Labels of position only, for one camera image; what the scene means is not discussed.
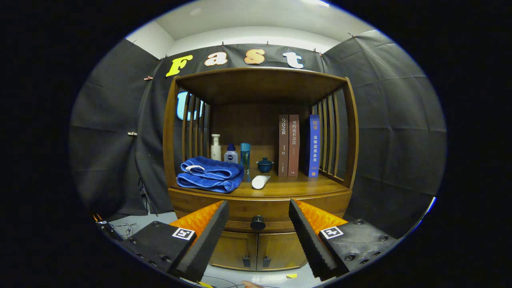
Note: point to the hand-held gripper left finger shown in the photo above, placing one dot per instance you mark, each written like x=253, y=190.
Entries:
x=208, y=240

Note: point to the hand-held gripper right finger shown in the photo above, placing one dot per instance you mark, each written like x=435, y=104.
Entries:
x=308, y=240

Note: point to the wooden drawer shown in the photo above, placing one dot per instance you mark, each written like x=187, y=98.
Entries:
x=260, y=206

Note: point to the white cream tube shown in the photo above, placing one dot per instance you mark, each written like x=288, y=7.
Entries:
x=260, y=182

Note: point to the wooden cabinet door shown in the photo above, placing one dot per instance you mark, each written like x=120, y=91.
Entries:
x=282, y=252
x=234, y=250

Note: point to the wooden cabinet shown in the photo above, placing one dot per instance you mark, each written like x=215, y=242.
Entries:
x=260, y=86

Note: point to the blue folded towel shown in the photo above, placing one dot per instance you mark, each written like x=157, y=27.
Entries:
x=208, y=172

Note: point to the black stand legs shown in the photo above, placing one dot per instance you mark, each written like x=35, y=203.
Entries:
x=146, y=198

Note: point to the white bottle with blue cap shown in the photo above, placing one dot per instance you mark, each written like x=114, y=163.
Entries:
x=231, y=156

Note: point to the blue lidded teacup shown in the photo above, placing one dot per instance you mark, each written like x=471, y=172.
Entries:
x=264, y=165

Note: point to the white pump bottle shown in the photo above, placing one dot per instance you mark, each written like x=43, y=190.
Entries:
x=216, y=152

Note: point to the clear blue bottle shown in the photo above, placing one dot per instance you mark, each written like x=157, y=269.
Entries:
x=245, y=158

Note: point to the blue book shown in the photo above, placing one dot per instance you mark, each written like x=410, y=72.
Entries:
x=314, y=148

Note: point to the brown book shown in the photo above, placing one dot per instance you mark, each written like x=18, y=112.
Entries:
x=283, y=148
x=294, y=148

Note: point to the black backdrop cloth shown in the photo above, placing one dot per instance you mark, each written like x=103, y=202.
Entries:
x=384, y=120

